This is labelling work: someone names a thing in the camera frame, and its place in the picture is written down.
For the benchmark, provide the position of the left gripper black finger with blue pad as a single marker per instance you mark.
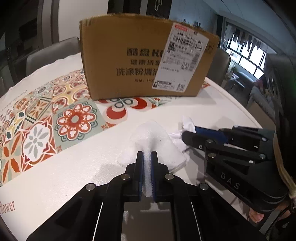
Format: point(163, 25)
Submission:
point(166, 187)
point(219, 136)
point(127, 187)

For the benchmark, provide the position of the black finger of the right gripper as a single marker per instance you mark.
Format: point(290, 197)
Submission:
point(210, 142)

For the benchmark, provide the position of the thin white cloth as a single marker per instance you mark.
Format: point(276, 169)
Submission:
point(185, 129)

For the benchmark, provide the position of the white fluffy towel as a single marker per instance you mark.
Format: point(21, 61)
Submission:
point(152, 137)

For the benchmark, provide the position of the person's right hand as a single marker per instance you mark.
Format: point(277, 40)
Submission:
point(255, 216)

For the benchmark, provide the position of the grey sofa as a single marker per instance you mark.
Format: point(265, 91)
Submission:
point(246, 89)

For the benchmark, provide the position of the grey chair behind box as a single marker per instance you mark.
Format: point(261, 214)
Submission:
point(219, 66)

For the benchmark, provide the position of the large window with laundry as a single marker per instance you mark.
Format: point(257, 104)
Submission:
point(246, 51)

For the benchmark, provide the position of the patterned floral tablecloth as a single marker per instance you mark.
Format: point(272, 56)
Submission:
point(35, 194)

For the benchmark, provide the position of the brown cardboard box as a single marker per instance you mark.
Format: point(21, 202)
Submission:
point(129, 55)

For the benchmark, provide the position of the grey chair left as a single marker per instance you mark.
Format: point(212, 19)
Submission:
point(51, 54)

